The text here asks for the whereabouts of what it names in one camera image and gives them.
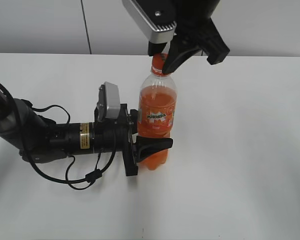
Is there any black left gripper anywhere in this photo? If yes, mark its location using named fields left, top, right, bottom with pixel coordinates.
left=93, top=104, right=173, bottom=177

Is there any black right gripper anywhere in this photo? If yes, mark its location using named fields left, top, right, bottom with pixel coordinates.
left=147, top=0, right=230, bottom=75

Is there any orange bottle cap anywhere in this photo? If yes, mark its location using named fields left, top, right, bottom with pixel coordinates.
left=151, top=53, right=170, bottom=77

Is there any orange Mirinda soda bottle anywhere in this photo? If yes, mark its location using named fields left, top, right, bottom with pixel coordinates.
left=136, top=69, right=178, bottom=172

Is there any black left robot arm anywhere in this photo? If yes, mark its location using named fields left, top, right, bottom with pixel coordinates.
left=0, top=82, right=173, bottom=176

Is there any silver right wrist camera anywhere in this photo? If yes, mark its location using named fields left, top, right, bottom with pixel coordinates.
left=122, top=0, right=177, bottom=44

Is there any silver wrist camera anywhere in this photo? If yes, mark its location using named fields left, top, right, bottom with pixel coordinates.
left=96, top=81, right=121, bottom=122
left=122, top=0, right=177, bottom=44

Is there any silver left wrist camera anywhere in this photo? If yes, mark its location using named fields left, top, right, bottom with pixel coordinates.
left=96, top=81, right=121, bottom=122

